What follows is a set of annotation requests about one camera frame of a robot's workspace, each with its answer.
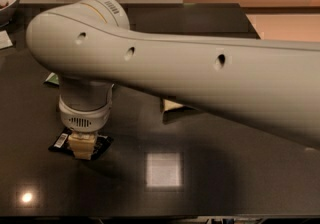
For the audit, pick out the brown sea salt chip bag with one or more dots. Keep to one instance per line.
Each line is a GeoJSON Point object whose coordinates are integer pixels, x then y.
{"type": "Point", "coordinates": [168, 105]}

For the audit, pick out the white paper card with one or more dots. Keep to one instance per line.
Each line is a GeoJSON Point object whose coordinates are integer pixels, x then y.
{"type": "Point", "coordinates": [5, 40]}

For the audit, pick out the black rxbar chocolate wrapper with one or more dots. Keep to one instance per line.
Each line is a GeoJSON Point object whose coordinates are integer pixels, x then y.
{"type": "Point", "coordinates": [62, 145]}

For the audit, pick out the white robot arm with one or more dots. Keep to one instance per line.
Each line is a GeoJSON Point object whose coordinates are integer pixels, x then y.
{"type": "Point", "coordinates": [269, 85]}

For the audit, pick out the green kettle chip bag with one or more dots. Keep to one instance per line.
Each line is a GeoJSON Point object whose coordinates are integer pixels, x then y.
{"type": "Point", "coordinates": [52, 79]}

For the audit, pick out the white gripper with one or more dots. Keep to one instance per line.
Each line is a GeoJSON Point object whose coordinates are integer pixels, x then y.
{"type": "Point", "coordinates": [85, 119]}

